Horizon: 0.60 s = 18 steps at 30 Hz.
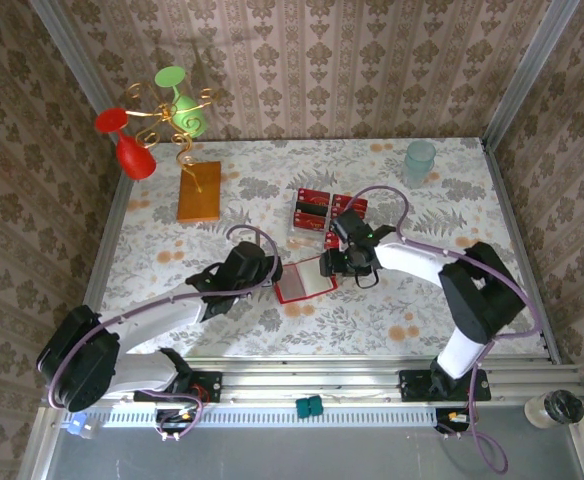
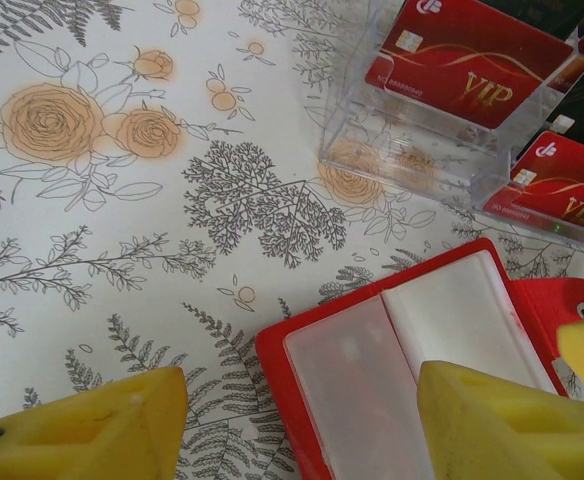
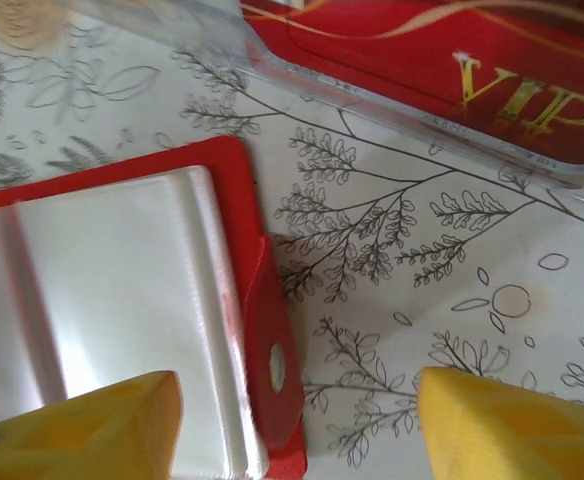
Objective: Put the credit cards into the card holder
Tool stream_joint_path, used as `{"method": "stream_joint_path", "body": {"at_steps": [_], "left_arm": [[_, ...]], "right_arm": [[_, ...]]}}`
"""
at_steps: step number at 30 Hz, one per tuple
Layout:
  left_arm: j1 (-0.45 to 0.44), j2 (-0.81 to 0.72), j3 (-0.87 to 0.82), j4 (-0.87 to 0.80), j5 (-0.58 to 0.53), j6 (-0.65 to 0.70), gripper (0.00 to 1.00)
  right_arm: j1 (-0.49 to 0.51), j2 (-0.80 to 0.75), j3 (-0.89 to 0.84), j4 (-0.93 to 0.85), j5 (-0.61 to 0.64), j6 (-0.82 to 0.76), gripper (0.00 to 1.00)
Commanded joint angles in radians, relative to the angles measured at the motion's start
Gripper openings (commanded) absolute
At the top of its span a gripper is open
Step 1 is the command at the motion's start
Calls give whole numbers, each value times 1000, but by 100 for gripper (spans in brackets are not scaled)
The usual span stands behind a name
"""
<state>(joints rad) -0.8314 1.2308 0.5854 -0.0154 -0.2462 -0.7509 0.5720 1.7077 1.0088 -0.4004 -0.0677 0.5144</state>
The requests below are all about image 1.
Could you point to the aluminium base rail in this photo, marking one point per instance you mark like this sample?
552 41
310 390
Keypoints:
322 375

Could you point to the red plastic wine glass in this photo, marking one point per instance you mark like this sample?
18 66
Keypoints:
134 157

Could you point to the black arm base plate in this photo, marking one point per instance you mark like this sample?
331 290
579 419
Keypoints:
479 385
212 386

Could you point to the aluminium frame post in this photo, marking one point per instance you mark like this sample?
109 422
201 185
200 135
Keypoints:
540 50
64 50

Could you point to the green plastic wine glass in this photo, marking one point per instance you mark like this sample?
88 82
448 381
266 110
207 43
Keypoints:
189 117

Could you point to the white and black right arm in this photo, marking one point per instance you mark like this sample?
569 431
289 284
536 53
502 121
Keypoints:
477 295

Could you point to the red card holder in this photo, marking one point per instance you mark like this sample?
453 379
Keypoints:
297 285

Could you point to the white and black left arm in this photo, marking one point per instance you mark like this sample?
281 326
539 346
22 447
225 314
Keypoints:
162 317

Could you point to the aluminium table side rail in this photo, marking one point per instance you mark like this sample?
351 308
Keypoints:
521 250
113 220

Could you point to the black credit card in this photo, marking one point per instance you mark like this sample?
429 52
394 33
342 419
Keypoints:
312 206

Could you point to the pale blue plastic cup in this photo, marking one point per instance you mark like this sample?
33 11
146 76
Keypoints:
418 160

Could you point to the grey metal panel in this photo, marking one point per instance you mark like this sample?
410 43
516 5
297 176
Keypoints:
322 455

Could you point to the floral table cover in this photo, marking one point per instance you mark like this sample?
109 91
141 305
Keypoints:
372 320

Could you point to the red credit card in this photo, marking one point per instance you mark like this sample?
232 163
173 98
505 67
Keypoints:
309 223
354 207
314 195
349 199
332 240

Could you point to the clear jar black lid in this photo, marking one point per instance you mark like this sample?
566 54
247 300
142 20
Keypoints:
554 409

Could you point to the teal plastic block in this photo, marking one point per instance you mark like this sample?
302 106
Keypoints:
309 407

